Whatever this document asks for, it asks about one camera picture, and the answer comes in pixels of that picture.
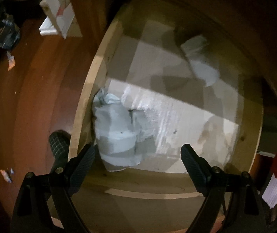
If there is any white folded garment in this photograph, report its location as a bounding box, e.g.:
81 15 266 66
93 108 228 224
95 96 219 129
180 35 220 87

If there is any dark crumpled plastic bag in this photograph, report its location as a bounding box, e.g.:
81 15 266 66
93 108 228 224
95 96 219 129
0 14 20 50

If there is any orange wrapper scrap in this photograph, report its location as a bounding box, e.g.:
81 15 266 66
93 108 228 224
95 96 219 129
7 52 16 71

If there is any light blue folded garment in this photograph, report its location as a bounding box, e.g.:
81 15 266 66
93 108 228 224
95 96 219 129
92 88 156 172

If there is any white lined notebook paper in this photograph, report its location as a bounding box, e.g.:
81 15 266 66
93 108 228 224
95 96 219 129
262 174 277 209

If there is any small white cardboard box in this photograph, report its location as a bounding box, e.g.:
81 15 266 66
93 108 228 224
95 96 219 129
39 0 82 39

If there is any open wooden drawer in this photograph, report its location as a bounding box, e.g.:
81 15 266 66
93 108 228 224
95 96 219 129
69 0 263 199

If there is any small wrapper scrap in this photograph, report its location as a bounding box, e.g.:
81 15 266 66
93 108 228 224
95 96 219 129
0 168 15 183

